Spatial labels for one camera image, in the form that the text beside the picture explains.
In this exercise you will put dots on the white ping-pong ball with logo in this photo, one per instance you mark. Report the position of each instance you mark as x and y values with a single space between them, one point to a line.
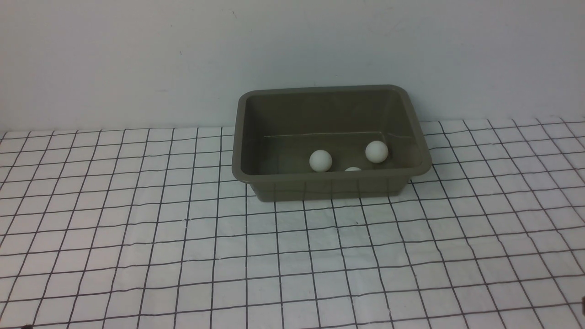
320 161

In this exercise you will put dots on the olive plastic storage bin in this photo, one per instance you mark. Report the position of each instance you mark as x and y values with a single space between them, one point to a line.
276 131

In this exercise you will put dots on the white black grid tablecloth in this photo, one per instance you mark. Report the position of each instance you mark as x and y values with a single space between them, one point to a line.
148 229

